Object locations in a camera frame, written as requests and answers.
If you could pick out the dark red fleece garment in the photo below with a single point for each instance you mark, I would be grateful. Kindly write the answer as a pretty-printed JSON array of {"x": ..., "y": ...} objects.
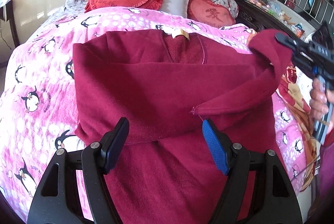
[{"x": 166, "y": 87}]

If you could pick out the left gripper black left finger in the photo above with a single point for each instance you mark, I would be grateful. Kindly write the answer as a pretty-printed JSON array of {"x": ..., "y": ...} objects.
[{"x": 56, "y": 199}]

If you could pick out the orange red floral quilt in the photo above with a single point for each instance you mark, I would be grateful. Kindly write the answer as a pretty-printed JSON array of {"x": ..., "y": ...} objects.
[{"x": 293, "y": 127}]

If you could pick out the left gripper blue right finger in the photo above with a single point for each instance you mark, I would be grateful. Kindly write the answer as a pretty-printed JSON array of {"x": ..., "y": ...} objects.
[{"x": 273, "y": 199}]

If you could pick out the dark carved wooden headboard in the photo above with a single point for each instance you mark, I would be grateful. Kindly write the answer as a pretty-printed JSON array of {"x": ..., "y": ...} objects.
[{"x": 254, "y": 17}]

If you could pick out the clutter of items on shelf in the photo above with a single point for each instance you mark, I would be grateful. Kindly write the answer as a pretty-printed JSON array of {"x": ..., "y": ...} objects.
[{"x": 274, "y": 9}]

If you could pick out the person's right hand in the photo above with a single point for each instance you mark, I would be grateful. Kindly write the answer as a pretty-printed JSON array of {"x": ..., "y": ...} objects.
[{"x": 319, "y": 100}]

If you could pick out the pink penguin blanket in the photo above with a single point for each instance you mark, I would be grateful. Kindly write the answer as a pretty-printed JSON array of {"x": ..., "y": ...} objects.
[{"x": 38, "y": 103}]

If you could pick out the dark wooden desk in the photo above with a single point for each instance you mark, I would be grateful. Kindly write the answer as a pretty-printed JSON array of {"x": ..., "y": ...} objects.
[{"x": 7, "y": 14}]

